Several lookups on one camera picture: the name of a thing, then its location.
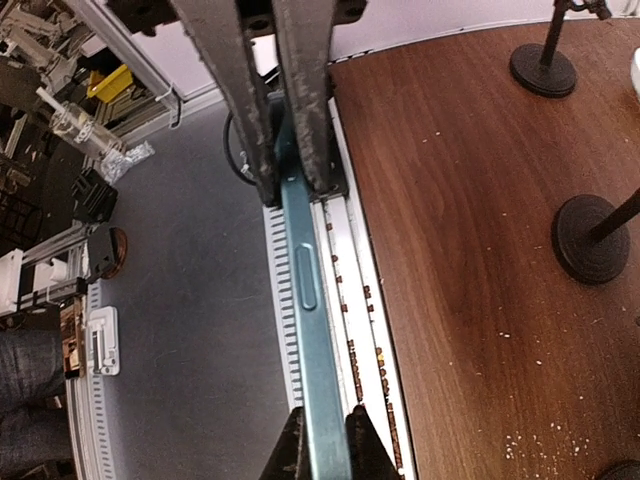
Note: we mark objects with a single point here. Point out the black stand right centre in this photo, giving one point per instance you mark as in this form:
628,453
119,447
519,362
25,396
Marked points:
628,470

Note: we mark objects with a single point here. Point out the white bowl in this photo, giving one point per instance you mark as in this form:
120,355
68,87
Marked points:
635,72

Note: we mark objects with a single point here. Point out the teal phone front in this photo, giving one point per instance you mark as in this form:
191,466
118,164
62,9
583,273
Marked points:
325,423

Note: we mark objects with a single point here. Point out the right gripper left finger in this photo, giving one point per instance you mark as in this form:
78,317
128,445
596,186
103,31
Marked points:
289,459

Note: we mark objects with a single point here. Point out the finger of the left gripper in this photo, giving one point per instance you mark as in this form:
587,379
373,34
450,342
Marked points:
303,35
216,29

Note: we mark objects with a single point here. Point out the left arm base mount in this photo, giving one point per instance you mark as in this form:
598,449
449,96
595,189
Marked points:
338,184

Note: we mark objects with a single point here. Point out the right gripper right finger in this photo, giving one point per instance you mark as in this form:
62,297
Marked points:
369,459

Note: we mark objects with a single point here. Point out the black phone stand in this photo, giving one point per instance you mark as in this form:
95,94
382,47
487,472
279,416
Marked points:
590,237
540,68

